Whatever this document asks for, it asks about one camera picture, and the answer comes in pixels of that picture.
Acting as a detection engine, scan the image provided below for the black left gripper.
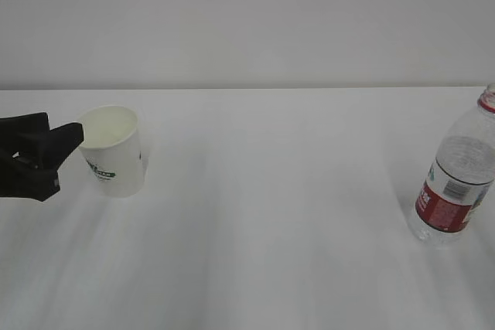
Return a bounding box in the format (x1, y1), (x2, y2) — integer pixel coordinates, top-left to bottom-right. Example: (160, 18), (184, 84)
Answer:
(1, 112), (84, 202)

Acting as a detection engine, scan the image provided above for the white paper cup green print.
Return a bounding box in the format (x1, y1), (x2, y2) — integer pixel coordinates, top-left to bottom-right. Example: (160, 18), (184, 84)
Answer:
(79, 105), (145, 198)

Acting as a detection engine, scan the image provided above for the clear water bottle red label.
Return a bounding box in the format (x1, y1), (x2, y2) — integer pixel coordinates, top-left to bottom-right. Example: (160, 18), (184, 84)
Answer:
(408, 84), (494, 246)

